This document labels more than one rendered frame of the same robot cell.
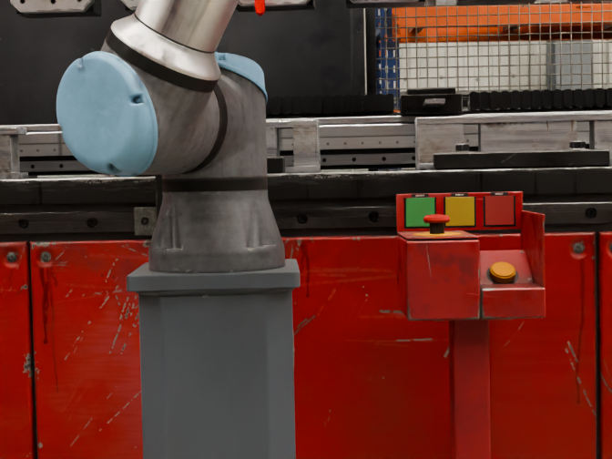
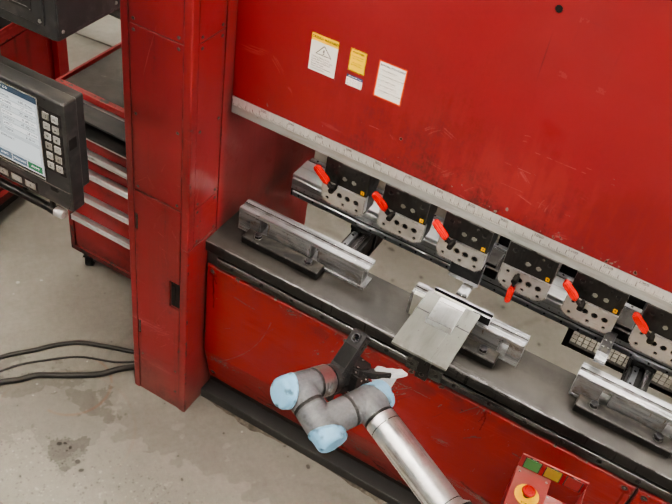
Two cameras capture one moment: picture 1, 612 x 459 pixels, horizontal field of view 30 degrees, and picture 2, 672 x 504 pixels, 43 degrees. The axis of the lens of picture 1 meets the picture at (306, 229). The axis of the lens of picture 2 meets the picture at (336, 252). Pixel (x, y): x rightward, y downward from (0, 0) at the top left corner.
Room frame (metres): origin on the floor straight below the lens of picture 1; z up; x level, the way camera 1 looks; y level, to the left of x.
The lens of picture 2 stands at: (0.15, -0.02, 2.89)
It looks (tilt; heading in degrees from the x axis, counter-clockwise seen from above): 43 degrees down; 19
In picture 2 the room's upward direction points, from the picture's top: 10 degrees clockwise
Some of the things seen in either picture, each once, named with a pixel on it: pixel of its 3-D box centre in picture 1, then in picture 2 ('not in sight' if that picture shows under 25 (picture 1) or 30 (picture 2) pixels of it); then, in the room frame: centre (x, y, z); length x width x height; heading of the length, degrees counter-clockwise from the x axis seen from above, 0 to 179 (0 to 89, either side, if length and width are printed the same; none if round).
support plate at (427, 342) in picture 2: not in sight; (436, 329); (1.95, 0.23, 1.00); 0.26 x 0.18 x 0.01; 176
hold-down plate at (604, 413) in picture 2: (519, 159); (623, 425); (2.00, -0.38, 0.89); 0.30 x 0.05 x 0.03; 86
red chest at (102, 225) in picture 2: not in sight; (148, 178); (2.55, 1.70, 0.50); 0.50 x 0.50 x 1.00; 86
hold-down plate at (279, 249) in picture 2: not in sight; (282, 253); (2.08, 0.82, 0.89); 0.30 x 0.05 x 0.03; 86
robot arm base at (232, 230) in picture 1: (216, 222); not in sight; (1.27, 0.10, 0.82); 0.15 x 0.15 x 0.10
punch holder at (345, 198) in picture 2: not in sight; (351, 181); (2.13, 0.65, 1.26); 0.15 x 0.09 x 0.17; 86
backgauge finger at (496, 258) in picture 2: not in sight; (477, 270); (2.25, 0.21, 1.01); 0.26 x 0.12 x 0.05; 176
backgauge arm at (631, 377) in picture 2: not in sight; (647, 350); (2.44, -0.40, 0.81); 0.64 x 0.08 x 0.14; 176
